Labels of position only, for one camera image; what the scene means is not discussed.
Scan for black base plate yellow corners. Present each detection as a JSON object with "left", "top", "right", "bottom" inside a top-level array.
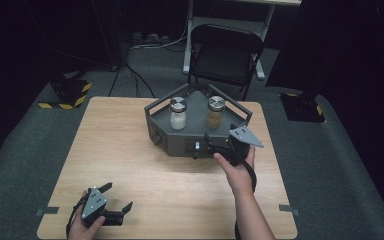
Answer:
[{"left": 279, "top": 92, "right": 327, "bottom": 124}]

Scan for black right gripper strap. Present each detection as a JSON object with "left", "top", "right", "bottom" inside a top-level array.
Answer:
[{"left": 234, "top": 155, "right": 258, "bottom": 240}]

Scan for glass jar with brown powder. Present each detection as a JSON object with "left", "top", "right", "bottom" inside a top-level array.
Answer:
[{"left": 206, "top": 95, "right": 226, "bottom": 130}]

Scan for person's left hand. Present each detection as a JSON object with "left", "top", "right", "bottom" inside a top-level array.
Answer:
[{"left": 67, "top": 190, "right": 107, "bottom": 240}]

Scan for glass jar with white powder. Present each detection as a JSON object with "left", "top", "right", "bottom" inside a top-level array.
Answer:
[{"left": 169, "top": 96, "right": 188, "bottom": 131}]

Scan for black folding chair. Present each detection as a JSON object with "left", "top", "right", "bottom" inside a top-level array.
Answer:
[{"left": 187, "top": 23, "right": 266, "bottom": 102}]

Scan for black floor cable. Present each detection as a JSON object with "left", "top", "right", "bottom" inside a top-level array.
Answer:
[
  {"left": 124, "top": 63, "right": 157, "bottom": 99},
  {"left": 107, "top": 65, "right": 121, "bottom": 98}
]

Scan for dark grey corner rack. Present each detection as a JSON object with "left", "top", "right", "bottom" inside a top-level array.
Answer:
[{"left": 143, "top": 83, "right": 254, "bottom": 159}]

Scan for person's right hand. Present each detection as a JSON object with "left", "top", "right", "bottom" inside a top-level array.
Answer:
[{"left": 213, "top": 144, "right": 257, "bottom": 198}]

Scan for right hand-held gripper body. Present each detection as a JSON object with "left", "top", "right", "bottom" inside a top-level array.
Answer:
[{"left": 209, "top": 125, "right": 265, "bottom": 167}]

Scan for power strip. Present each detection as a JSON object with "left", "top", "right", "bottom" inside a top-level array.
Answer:
[{"left": 131, "top": 31, "right": 171, "bottom": 48}]

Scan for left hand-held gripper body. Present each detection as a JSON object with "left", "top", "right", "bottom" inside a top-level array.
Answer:
[{"left": 79, "top": 185, "right": 123, "bottom": 229}]

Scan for black yellow striped base plate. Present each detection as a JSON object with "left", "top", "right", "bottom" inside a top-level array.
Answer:
[{"left": 37, "top": 78, "right": 93, "bottom": 111}]

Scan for white cable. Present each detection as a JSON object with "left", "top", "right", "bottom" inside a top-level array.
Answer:
[{"left": 128, "top": 19, "right": 189, "bottom": 51}]

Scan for grey tape strip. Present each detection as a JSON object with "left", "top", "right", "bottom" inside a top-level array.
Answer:
[
  {"left": 278, "top": 203, "right": 301, "bottom": 216},
  {"left": 35, "top": 206, "right": 60, "bottom": 217}
]

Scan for black left gripper strap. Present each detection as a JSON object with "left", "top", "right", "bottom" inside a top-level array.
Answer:
[{"left": 65, "top": 194, "right": 90, "bottom": 239}]

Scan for black gripper strap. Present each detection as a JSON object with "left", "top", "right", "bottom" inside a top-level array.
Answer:
[
  {"left": 65, "top": 194, "right": 90, "bottom": 239},
  {"left": 234, "top": 155, "right": 258, "bottom": 240}
]

